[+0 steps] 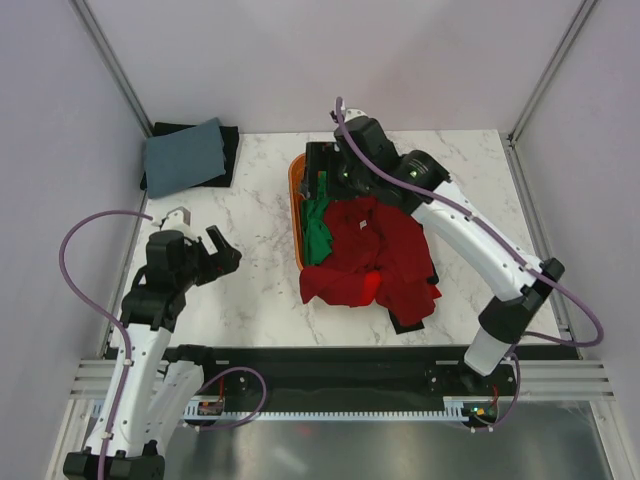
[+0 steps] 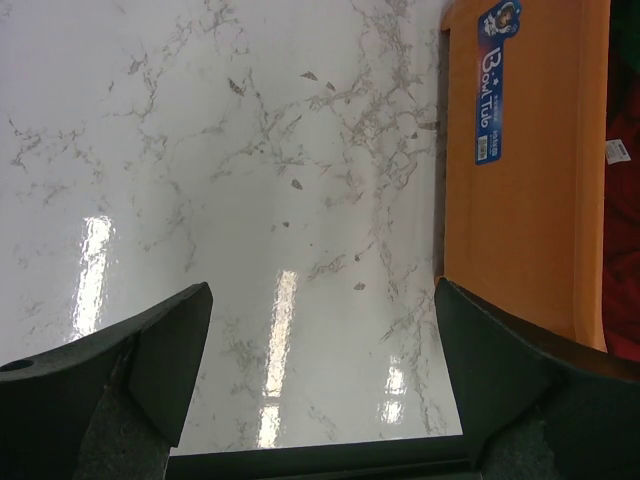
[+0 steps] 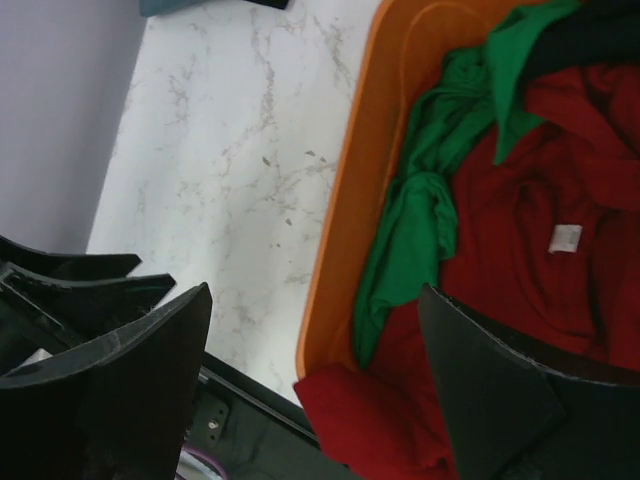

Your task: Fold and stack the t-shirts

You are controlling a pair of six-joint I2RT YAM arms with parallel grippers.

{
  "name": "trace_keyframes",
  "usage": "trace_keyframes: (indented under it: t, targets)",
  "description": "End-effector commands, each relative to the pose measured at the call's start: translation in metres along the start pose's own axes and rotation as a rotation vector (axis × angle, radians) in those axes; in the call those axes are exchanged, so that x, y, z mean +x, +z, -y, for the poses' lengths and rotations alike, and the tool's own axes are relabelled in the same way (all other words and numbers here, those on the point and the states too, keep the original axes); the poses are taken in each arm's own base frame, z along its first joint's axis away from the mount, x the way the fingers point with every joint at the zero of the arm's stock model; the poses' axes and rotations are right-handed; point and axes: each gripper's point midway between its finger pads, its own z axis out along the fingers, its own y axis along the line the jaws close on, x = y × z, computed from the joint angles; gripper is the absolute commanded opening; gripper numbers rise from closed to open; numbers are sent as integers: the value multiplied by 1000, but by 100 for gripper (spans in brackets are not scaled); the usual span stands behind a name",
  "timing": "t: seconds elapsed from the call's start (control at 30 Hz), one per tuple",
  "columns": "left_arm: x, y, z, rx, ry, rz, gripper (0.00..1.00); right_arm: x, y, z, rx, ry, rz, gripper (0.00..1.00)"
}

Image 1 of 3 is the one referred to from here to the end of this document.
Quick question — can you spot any orange plastic basket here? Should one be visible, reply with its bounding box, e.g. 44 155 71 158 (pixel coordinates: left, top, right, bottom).
288 153 306 271

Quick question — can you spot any dark red t shirt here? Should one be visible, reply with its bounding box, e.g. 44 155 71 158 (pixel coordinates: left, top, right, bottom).
299 197 414 312

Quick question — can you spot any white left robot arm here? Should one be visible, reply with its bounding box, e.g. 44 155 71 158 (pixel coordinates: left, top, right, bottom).
63 226 242 479

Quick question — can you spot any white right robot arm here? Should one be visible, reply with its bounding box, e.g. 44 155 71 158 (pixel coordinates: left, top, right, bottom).
298 115 564 394

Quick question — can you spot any green t shirt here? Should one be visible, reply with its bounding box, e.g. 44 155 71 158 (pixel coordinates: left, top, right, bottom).
301 198 333 266

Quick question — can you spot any folded grey-blue t shirt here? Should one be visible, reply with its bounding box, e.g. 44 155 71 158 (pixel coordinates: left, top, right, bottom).
144 117 226 199

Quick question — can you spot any folded black t shirt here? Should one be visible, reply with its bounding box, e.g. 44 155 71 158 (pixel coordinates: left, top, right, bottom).
139 121 240 191

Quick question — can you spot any bright red t shirt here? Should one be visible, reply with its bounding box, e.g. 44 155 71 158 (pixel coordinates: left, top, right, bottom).
356 271 382 306

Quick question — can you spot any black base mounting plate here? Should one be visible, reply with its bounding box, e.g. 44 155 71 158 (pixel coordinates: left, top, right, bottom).
164 344 581 414

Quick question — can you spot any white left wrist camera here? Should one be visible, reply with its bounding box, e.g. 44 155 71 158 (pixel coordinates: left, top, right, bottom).
152 207 196 240

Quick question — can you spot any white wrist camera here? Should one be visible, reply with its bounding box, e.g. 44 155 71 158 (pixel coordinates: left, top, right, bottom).
330 105 369 127
152 207 196 240

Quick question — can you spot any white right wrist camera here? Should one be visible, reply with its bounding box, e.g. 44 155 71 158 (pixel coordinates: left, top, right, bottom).
330 105 369 127

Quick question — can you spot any white slotted cable duct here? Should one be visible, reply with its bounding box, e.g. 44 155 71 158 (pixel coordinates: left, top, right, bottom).
182 398 469 423

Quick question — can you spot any left aluminium frame post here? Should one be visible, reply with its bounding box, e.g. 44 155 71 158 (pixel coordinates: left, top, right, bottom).
69 0 152 137

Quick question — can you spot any aluminium frame post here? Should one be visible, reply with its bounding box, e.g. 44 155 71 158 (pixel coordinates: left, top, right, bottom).
69 0 152 137
505 0 600 147

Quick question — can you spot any right aluminium frame post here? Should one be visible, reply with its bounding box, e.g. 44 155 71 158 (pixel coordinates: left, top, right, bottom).
505 0 600 147

